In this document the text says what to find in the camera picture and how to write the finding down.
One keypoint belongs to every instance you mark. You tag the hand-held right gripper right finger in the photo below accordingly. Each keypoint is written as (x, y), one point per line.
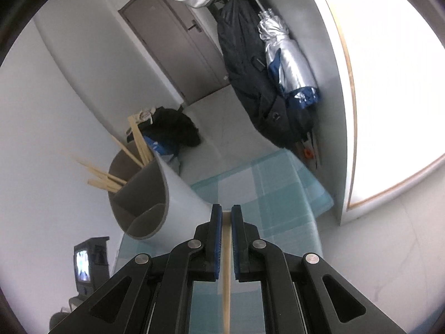
(238, 236)

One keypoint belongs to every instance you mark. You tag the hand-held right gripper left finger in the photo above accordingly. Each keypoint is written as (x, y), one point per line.
(217, 236)

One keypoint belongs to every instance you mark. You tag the grey white utensil holder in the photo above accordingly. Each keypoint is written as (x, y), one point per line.
(180, 195)

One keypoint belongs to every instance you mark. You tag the wooden chopstick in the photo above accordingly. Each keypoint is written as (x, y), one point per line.
(127, 151)
(107, 181)
(136, 141)
(226, 302)
(102, 171)
(143, 141)
(102, 185)

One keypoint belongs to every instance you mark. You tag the blue checked mat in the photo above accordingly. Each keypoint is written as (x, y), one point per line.
(278, 195)

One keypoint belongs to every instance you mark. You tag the small orange item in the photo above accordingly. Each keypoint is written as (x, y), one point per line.
(307, 153)

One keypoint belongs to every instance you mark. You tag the blue cardboard box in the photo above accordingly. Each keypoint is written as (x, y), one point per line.
(156, 146)

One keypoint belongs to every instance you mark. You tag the black clothes heap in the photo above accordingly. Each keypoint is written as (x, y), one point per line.
(173, 128)

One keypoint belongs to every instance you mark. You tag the cream cloth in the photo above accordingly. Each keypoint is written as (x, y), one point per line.
(144, 114)

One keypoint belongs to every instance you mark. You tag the black hanging jacket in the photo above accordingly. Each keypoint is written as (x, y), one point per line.
(243, 59)

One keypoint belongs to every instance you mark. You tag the silver folded umbrella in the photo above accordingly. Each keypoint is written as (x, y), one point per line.
(288, 62)

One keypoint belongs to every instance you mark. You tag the grey door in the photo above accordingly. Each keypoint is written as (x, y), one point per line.
(173, 41)

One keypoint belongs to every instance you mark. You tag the bright window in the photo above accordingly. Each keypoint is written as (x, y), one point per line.
(399, 94)

